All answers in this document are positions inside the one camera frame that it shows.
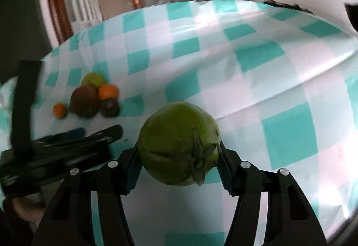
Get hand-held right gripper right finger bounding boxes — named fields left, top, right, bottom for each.
left=215, top=141, right=328, bottom=246

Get dark round fruit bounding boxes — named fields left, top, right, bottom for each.
left=100, top=98, right=121, bottom=118

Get dark cabinet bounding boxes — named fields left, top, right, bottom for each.
left=0, top=0, right=52, bottom=81

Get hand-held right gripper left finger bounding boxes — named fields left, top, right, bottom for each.
left=31, top=144, right=144, bottom=246

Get green apple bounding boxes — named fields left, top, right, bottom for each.
left=81, top=72, right=107, bottom=89

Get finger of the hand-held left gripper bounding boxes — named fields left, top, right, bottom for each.
left=81, top=125, right=124, bottom=148
left=36, top=127, right=86, bottom=147

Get teal checkered tablecloth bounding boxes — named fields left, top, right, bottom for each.
left=0, top=0, right=358, bottom=246

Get brown round fruit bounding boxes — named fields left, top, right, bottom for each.
left=69, top=85, right=101, bottom=118

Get small orange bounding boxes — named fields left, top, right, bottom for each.
left=53, top=103, right=68, bottom=119

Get green tomato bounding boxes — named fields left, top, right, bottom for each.
left=138, top=101, right=221, bottom=187

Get person's left hand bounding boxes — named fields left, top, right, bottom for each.
left=11, top=195, right=48, bottom=222

